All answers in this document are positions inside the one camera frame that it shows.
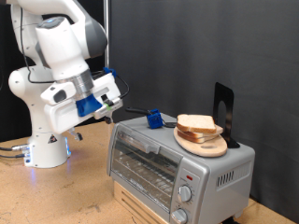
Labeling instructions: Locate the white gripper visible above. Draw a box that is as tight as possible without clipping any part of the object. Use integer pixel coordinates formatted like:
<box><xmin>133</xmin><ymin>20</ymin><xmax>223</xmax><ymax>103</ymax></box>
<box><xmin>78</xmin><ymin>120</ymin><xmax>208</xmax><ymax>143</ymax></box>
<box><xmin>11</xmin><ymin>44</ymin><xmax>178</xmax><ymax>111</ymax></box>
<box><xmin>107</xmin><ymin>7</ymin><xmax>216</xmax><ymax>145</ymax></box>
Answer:
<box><xmin>43</xmin><ymin>72</ymin><xmax>123</xmax><ymax>142</ymax></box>

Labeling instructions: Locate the metal spatula with blue block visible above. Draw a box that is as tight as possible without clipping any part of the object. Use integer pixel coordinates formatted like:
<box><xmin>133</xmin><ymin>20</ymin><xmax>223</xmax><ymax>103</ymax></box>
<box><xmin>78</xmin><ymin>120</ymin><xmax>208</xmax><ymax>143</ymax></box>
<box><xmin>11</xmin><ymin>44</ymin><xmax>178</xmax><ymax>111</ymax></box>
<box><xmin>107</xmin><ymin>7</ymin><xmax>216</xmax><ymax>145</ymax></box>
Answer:
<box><xmin>124</xmin><ymin>106</ymin><xmax>178</xmax><ymax>131</ymax></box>

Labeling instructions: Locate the glass oven door with handle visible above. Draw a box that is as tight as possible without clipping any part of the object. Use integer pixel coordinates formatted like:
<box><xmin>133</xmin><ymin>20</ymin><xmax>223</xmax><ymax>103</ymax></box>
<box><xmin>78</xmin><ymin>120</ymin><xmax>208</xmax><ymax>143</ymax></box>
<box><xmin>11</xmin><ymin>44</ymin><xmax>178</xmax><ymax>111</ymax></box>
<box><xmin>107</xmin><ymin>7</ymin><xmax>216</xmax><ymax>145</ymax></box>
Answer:
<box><xmin>107</xmin><ymin>124</ymin><xmax>184</xmax><ymax>217</ymax></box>

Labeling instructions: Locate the white bread slice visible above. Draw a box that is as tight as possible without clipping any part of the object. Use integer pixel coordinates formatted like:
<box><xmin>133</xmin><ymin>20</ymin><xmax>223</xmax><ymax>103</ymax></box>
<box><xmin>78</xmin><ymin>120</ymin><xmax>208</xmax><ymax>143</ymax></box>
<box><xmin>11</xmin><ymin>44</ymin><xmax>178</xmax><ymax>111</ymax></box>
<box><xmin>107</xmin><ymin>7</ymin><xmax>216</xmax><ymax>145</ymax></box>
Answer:
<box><xmin>176</xmin><ymin>113</ymin><xmax>218</xmax><ymax>135</ymax></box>

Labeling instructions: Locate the silver toaster oven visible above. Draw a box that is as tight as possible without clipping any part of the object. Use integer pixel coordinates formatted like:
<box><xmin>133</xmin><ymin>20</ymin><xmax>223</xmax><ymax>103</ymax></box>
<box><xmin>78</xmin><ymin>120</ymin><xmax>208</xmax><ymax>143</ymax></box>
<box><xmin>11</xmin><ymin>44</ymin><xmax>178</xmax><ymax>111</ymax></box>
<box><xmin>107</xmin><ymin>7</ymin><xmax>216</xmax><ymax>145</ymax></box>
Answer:
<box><xmin>107</xmin><ymin>112</ymin><xmax>256</xmax><ymax>224</ymax></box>

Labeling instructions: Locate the silver knob at oven bottom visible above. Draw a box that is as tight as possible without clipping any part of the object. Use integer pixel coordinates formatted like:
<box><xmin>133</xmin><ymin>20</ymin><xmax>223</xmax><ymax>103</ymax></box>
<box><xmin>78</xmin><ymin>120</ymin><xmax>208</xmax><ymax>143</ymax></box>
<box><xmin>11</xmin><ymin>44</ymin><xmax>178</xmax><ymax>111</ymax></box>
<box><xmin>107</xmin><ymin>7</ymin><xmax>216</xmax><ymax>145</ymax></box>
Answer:
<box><xmin>170</xmin><ymin>208</ymin><xmax>189</xmax><ymax>224</ymax></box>

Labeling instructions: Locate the vertical metal pole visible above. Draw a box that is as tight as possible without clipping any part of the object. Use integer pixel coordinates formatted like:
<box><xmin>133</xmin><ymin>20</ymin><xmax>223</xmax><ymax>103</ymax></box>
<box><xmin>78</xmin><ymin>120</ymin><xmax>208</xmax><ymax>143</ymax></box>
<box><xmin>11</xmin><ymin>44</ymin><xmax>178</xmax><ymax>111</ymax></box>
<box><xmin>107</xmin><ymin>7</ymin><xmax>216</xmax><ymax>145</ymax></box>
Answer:
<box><xmin>103</xmin><ymin>0</ymin><xmax>112</xmax><ymax>70</ymax></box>

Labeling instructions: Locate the black fabric backdrop curtain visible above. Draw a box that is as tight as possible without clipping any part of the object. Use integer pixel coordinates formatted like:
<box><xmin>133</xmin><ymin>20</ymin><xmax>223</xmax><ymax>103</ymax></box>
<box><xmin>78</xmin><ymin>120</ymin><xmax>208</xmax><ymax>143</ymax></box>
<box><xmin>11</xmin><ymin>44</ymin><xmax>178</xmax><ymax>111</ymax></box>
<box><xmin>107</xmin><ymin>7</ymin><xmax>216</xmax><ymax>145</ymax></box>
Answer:
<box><xmin>0</xmin><ymin>0</ymin><xmax>107</xmax><ymax>143</ymax></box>

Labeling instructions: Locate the oval wooden cutting board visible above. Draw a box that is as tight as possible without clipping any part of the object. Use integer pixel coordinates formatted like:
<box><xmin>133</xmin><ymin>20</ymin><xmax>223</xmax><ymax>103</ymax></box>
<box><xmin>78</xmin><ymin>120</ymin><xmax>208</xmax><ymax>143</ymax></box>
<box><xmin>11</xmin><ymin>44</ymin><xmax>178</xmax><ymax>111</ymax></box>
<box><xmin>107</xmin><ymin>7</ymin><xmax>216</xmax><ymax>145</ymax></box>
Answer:
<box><xmin>173</xmin><ymin>125</ymin><xmax>229</xmax><ymax>158</ymax></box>

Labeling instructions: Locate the silver knob below red light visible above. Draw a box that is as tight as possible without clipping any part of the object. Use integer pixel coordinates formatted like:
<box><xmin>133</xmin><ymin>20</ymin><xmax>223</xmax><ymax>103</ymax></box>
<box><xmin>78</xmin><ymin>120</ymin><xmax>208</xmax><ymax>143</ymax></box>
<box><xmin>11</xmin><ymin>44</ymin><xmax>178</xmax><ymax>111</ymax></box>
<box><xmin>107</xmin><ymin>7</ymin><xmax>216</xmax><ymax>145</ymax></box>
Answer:
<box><xmin>177</xmin><ymin>185</ymin><xmax>192</xmax><ymax>203</ymax></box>

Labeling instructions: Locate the black metal bookend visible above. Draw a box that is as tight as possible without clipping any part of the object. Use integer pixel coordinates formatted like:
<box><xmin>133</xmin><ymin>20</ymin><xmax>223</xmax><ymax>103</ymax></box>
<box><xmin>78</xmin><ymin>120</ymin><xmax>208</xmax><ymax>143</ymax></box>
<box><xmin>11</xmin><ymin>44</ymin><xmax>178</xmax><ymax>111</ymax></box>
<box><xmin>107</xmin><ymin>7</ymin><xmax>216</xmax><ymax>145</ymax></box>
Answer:
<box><xmin>212</xmin><ymin>81</ymin><xmax>241</xmax><ymax>149</ymax></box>

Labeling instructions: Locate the grey fabric backdrop curtain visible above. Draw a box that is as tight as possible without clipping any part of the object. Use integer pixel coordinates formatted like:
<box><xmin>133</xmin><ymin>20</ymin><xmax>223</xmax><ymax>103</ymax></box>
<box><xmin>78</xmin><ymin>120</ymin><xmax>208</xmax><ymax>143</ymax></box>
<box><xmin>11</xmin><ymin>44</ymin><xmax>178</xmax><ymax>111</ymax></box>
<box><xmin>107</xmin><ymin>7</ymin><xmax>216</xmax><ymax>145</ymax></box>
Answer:
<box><xmin>109</xmin><ymin>0</ymin><xmax>299</xmax><ymax>224</ymax></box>

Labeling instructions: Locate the silver wrist camera blue mount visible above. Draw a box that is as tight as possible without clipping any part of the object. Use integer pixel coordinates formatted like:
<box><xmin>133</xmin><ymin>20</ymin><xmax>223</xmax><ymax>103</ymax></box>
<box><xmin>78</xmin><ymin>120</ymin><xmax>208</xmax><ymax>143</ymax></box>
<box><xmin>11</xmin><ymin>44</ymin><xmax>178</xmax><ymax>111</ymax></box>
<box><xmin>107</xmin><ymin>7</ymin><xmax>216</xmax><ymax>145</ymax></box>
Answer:
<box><xmin>75</xmin><ymin>92</ymin><xmax>124</xmax><ymax>121</ymax></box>

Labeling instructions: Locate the black camera cable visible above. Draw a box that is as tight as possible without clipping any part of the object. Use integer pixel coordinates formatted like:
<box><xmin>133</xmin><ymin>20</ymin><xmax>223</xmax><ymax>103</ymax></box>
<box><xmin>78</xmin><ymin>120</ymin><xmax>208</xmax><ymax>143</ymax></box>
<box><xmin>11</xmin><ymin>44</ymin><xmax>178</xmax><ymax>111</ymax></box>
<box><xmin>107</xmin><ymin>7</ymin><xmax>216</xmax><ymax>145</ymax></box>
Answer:
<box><xmin>19</xmin><ymin>6</ymin><xmax>131</xmax><ymax>100</ymax></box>

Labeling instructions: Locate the metal wire oven rack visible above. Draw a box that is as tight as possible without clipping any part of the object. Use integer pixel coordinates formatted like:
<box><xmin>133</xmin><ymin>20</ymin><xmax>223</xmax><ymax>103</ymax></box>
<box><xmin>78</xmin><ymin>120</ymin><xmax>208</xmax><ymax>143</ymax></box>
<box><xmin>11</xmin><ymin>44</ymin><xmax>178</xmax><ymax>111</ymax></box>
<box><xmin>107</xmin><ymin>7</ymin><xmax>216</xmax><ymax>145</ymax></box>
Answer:
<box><xmin>113</xmin><ymin>148</ymin><xmax>176</xmax><ymax>201</ymax></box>

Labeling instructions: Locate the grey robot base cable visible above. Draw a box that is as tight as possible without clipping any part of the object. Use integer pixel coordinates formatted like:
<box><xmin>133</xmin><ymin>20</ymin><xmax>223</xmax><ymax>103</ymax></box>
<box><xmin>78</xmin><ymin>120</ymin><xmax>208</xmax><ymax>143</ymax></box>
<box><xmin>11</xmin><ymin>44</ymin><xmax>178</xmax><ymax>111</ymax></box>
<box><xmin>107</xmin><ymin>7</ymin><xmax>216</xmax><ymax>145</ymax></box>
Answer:
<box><xmin>0</xmin><ymin>152</ymin><xmax>26</xmax><ymax>160</ymax></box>
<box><xmin>0</xmin><ymin>144</ymin><xmax>31</xmax><ymax>153</ymax></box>

